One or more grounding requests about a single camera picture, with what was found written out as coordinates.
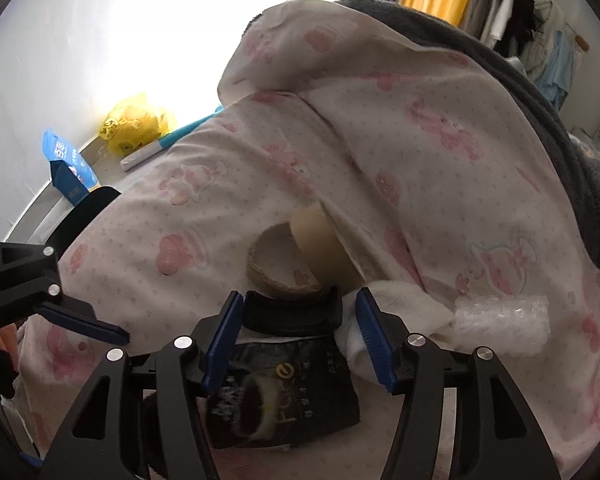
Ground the white sock ball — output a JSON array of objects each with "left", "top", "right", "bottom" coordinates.
[{"left": 335, "top": 281, "right": 453, "bottom": 384}]

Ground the person's left hand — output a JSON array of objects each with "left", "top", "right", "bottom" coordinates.
[{"left": 0, "top": 324, "right": 19, "bottom": 370}]

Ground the black snack wrapper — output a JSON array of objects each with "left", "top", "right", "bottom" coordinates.
[{"left": 204, "top": 336, "right": 360, "bottom": 450}]

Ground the teal plush toy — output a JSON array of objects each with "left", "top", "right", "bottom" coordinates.
[{"left": 120, "top": 106, "right": 223, "bottom": 172}]

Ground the clear bubble wrap roll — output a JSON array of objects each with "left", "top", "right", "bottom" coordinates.
[{"left": 451, "top": 295, "right": 552, "bottom": 356}]

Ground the yellow plastic bag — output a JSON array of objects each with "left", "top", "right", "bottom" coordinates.
[{"left": 98, "top": 92, "right": 178, "bottom": 157}]

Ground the pink patterned white quilt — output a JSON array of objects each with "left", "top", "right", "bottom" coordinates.
[{"left": 11, "top": 0, "right": 600, "bottom": 480}]

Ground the hanging clothes rack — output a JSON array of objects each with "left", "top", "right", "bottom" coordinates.
[{"left": 480, "top": 0, "right": 590, "bottom": 110}]

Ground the jute twine ring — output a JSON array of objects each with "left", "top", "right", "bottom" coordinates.
[{"left": 244, "top": 221, "right": 324, "bottom": 299}]

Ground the blue paper package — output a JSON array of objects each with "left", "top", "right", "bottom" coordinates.
[{"left": 42, "top": 129, "right": 99, "bottom": 206}]

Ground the brown cardboard tape core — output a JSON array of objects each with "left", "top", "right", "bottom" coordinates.
[{"left": 289, "top": 202, "right": 365, "bottom": 294}]

